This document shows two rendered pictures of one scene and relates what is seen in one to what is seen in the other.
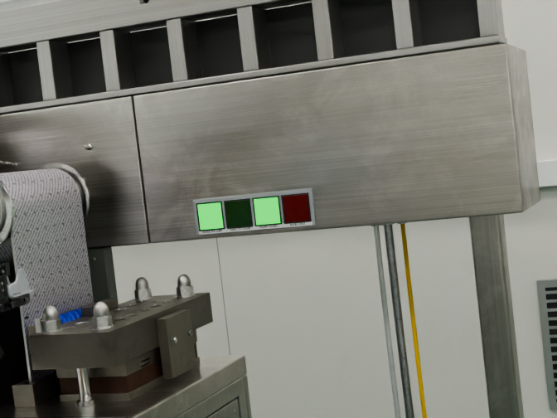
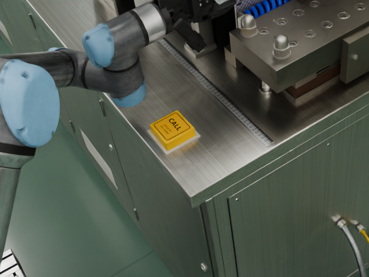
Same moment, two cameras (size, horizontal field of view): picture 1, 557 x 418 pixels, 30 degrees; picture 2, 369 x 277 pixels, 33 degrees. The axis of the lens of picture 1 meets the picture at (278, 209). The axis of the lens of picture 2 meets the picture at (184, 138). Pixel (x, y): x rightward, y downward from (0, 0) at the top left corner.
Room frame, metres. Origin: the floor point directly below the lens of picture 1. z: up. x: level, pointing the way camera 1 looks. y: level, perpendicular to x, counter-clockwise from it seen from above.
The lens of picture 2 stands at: (0.94, -0.19, 1.85)
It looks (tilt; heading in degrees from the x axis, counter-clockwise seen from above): 47 degrees down; 45
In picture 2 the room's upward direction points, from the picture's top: 11 degrees counter-clockwise
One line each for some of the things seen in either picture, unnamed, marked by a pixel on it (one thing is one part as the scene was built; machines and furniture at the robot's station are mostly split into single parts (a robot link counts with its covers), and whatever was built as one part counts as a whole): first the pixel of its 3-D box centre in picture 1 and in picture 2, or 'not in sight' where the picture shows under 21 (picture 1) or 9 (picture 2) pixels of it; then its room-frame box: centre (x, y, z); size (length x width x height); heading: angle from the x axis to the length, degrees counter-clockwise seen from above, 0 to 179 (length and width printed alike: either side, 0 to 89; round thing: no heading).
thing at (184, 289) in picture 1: (184, 285); not in sight; (2.06, 0.20, 1.05); 0.04 x 0.04 x 0.04
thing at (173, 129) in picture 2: not in sight; (172, 129); (1.57, 0.47, 0.91); 0.07 x 0.07 x 0.02; 69
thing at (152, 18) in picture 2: not in sight; (148, 22); (1.64, 0.55, 1.11); 0.08 x 0.05 x 0.08; 69
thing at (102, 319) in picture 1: (101, 314); (281, 44); (1.76, 0.32, 1.05); 0.04 x 0.04 x 0.04
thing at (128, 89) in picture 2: not in sight; (117, 76); (1.56, 0.59, 1.01); 0.11 x 0.08 x 0.11; 105
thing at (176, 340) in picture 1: (177, 342); (363, 52); (1.91, 0.21, 0.96); 0.10 x 0.03 x 0.11; 159
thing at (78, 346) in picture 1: (128, 328); (328, 21); (1.93, 0.30, 1.00); 0.40 x 0.16 x 0.06; 159
